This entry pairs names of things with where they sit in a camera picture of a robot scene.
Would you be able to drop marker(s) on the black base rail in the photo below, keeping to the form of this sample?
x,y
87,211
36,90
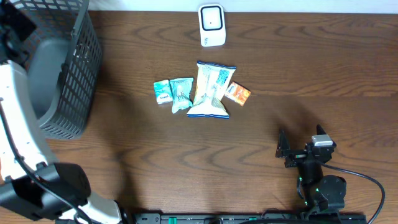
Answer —
x,y
270,217

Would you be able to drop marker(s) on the teal Kleenex tissue pack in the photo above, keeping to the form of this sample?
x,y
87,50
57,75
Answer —
x,y
163,93

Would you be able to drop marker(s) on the teal snack packet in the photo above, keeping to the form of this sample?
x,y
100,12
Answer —
x,y
181,88

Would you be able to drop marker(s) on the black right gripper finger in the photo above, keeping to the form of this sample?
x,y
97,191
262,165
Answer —
x,y
320,130
283,146

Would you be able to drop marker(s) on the large white snack bag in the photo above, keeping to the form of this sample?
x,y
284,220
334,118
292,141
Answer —
x,y
212,82

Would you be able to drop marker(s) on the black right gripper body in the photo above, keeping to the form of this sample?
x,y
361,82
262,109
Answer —
x,y
300,155

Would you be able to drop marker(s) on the dark grey mesh basket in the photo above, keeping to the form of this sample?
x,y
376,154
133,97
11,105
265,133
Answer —
x,y
62,58

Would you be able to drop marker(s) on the white barcode scanner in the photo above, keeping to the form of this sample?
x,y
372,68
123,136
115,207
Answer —
x,y
212,25

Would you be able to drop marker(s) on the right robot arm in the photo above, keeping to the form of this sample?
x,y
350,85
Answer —
x,y
321,193

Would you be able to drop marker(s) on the orange Kleenex tissue pack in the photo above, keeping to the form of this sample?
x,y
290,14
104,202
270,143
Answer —
x,y
237,93

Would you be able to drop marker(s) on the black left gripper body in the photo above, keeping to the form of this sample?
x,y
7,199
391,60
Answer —
x,y
8,27

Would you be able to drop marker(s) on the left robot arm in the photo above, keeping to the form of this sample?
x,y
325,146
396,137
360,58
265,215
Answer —
x,y
36,184

